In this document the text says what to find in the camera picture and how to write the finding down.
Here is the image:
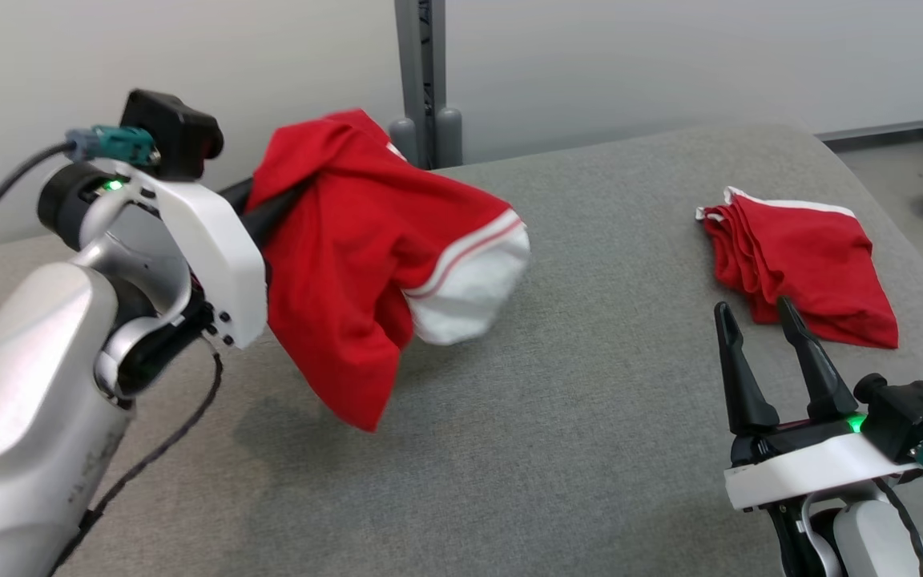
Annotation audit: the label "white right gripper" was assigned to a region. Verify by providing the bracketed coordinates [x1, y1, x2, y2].
[713, 296, 923, 512]

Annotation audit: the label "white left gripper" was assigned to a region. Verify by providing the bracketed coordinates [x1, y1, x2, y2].
[37, 160, 308, 350]

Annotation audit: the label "red polo shirt white sleeves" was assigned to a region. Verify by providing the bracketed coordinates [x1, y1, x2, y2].
[244, 108, 532, 434]

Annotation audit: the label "red shorts white stripe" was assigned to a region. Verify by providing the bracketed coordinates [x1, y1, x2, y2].
[695, 186, 901, 350]

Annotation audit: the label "teal left camera connector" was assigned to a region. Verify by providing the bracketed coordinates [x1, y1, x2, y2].
[65, 125, 160, 167]

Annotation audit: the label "braided black right arm cable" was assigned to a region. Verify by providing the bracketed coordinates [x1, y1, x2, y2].
[877, 479, 923, 577]

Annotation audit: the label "braided black arm cable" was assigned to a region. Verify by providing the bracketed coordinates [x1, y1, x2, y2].
[49, 341, 224, 574]
[877, 479, 923, 577]

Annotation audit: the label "grey double partition post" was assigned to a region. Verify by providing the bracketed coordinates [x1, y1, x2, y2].
[388, 0, 464, 171]

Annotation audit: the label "braided black left arm cable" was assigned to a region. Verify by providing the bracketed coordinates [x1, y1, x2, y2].
[49, 341, 224, 574]

